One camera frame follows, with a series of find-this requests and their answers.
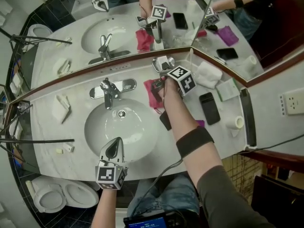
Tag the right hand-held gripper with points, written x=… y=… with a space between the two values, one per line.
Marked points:
x=185 y=79

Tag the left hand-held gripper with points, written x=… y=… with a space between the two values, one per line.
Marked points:
x=110 y=174

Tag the white soap bar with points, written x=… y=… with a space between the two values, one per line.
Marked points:
x=162 y=60

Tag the person's left forearm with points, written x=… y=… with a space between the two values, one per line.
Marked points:
x=104 y=208

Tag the person's right forearm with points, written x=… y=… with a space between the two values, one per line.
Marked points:
x=180 y=117

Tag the person's right hand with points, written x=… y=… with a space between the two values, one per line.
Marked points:
x=171 y=90

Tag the white sink basin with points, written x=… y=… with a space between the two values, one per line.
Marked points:
x=133 y=132

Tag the pink cloth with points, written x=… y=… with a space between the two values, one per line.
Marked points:
x=147 y=91

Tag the thick folded white towel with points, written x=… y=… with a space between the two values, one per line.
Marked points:
x=209 y=75

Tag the small white box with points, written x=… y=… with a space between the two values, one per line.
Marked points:
x=69 y=147

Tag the small pale yellow block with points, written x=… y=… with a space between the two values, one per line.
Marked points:
x=59 y=151

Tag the black cloth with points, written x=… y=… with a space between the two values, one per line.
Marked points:
x=165 y=121

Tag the black smartphone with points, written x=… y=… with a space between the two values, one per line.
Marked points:
x=210 y=108

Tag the chrome faucet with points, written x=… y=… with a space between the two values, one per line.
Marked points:
x=108 y=89

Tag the white and green card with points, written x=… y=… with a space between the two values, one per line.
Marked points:
x=226 y=89

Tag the purple cloth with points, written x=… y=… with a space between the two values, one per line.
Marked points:
x=200 y=123

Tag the black tripod light stand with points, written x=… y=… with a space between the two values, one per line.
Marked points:
x=47 y=140

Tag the small folded white towel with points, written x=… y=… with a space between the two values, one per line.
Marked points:
x=60 y=108

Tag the person's blue jeans legs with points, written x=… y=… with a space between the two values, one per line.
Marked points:
x=175 y=193

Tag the chest mounted monitor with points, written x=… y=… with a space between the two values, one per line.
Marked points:
x=145 y=223

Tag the narrow wood framed mirror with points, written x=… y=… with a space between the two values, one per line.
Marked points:
x=237 y=32

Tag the white toilet paper roll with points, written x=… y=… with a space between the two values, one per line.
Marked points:
x=235 y=122

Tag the long black ledge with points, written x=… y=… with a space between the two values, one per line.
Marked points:
x=248 y=117

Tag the wide wood framed mirror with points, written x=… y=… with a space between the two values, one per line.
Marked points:
x=59 y=46

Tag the person's dark grey shirt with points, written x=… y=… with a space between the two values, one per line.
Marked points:
x=225 y=198

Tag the cream wall power socket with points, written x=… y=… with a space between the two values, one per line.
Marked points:
x=294 y=102

